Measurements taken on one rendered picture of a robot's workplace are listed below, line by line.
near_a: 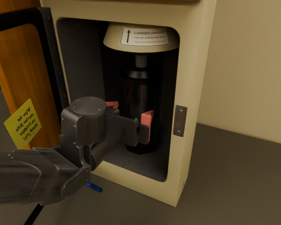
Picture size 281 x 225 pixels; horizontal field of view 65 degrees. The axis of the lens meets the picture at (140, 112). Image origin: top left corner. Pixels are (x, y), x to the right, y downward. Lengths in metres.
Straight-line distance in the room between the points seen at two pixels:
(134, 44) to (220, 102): 0.53
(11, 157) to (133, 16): 0.28
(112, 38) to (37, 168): 0.28
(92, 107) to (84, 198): 0.34
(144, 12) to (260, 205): 0.54
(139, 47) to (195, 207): 0.42
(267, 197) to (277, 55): 0.42
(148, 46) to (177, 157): 0.24
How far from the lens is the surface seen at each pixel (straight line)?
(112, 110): 0.46
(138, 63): 0.52
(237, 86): 0.85
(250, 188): 0.71
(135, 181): 0.60
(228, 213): 0.64
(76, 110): 0.35
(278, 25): 0.79
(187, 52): 0.37
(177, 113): 0.42
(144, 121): 0.45
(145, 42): 0.43
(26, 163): 0.32
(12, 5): 0.55
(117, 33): 0.45
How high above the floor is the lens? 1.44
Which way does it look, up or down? 32 degrees down
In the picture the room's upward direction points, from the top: straight up
